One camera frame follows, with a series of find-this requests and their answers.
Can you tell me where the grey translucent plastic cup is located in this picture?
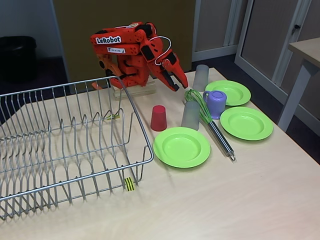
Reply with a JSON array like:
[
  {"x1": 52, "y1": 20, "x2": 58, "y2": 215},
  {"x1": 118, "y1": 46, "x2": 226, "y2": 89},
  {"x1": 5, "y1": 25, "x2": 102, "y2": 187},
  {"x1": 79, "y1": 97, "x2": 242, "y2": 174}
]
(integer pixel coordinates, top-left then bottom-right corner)
[
  {"x1": 180, "y1": 100, "x2": 201, "y2": 131},
  {"x1": 191, "y1": 64, "x2": 210, "y2": 92}
]

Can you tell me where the red plastic cup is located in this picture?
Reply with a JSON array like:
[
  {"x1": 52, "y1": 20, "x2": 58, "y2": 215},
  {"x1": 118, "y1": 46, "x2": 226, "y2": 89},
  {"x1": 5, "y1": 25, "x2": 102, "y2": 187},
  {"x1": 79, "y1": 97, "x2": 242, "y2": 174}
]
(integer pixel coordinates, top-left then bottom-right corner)
[{"x1": 150, "y1": 104, "x2": 168, "y2": 132}]

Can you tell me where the purple plastic mug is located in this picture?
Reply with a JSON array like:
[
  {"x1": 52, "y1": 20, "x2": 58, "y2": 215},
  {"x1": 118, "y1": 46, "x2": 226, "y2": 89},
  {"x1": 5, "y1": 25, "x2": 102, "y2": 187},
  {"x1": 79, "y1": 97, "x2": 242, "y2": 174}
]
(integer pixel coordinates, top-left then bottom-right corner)
[{"x1": 202, "y1": 90, "x2": 227, "y2": 120}]

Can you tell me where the green whisk with steel handle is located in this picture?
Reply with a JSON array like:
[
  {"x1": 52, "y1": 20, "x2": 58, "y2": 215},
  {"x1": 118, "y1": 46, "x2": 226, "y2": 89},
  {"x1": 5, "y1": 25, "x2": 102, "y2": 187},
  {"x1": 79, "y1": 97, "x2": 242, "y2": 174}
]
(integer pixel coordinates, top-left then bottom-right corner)
[{"x1": 184, "y1": 88, "x2": 237, "y2": 162}]

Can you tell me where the wooden base block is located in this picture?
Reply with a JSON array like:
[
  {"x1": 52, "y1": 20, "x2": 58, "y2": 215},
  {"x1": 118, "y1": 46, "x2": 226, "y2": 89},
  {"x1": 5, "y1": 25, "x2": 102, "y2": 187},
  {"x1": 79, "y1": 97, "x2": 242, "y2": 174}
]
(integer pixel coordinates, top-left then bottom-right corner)
[{"x1": 111, "y1": 74, "x2": 157, "y2": 101}]

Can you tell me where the orange table clamp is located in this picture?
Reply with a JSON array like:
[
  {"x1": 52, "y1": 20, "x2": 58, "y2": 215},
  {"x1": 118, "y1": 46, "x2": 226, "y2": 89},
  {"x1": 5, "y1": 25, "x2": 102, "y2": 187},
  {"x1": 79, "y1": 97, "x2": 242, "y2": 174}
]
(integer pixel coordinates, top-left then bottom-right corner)
[{"x1": 91, "y1": 53, "x2": 126, "y2": 91}]

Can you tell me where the green plastic plate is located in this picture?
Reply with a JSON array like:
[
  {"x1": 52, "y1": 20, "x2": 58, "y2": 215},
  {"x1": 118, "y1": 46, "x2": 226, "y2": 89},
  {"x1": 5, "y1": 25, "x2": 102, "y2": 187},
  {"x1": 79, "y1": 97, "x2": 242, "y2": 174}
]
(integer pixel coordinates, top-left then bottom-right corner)
[
  {"x1": 152, "y1": 126, "x2": 212, "y2": 169},
  {"x1": 219, "y1": 106, "x2": 274, "y2": 141},
  {"x1": 204, "y1": 80, "x2": 252, "y2": 107}
]

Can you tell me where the brown pin board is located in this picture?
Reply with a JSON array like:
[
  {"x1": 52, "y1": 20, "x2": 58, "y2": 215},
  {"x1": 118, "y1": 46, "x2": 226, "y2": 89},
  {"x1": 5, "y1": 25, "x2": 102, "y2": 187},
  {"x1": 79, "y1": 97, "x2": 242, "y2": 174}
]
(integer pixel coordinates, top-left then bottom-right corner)
[{"x1": 52, "y1": 0, "x2": 196, "y2": 83}]

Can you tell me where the yellow black striped tape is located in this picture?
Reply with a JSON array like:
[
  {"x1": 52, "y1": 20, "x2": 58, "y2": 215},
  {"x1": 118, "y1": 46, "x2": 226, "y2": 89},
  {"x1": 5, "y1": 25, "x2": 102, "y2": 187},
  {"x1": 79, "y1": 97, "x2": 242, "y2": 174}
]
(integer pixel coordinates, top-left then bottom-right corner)
[{"x1": 124, "y1": 176, "x2": 136, "y2": 193}]

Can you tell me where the beige side table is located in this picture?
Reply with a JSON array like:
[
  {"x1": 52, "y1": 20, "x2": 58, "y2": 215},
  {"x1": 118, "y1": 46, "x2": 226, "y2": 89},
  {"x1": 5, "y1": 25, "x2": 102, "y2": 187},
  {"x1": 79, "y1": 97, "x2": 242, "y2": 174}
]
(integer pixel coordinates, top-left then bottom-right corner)
[{"x1": 277, "y1": 37, "x2": 320, "y2": 132}]

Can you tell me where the white gripper cable loop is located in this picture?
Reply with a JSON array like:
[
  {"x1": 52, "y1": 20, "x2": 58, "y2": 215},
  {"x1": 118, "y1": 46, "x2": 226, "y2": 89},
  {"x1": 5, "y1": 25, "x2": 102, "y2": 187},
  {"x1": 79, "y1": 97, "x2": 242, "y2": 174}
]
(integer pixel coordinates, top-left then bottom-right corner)
[{"x1": 154, "y1": 35, "x2": 173, "y2": 66}]

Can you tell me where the grey cabinet with white frame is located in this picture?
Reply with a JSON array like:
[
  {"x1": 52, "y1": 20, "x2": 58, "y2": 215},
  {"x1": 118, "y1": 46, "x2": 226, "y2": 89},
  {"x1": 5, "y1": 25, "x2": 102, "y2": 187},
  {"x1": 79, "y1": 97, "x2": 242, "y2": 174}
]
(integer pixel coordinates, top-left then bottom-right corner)
[
  {"x1": 234, "y1": 0, "x2": 320, "y2": 118},
  {"x1": 191, "y1": 0, "x2": 248, "y2": 62}
]

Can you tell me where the metal wire dish rack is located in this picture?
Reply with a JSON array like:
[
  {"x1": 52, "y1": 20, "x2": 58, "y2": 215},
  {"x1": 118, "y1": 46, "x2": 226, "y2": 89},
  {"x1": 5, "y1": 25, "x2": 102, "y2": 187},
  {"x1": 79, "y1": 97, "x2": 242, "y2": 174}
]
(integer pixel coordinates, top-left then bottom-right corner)
[{"x1": 0, "y1": 75, "x2": 155, "y2": 221}]

